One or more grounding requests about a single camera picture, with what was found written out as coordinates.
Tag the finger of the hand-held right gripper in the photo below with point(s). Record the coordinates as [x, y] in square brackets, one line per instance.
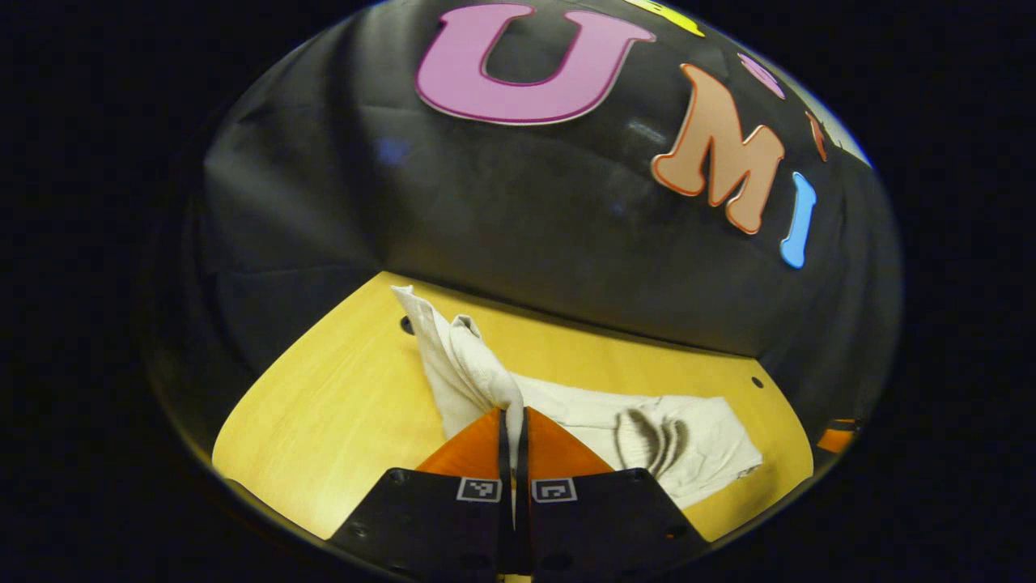
[838, 437]

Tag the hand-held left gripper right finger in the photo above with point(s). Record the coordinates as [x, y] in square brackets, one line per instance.
[599, 518]

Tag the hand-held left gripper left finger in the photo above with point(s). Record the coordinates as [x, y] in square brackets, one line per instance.
[437, 518]

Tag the off-white jeans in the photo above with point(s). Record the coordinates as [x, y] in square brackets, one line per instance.
[583, 413]

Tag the black backdrop cloth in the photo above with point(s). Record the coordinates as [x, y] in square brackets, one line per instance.
[526, 210]

